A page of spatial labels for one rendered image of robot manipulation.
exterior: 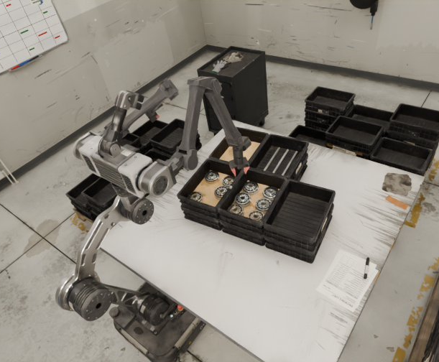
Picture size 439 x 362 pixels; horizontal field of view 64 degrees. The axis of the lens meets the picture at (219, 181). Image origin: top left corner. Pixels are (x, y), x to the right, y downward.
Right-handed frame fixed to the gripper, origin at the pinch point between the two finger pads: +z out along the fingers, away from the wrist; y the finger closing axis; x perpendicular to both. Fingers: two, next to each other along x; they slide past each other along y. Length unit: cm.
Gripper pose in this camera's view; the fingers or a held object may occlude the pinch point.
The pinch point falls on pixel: (240, 173)
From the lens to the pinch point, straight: 209.2
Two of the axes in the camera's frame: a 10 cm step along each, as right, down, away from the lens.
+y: -9.6, 2.5, -1.0
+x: 2.4, 6.3, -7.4
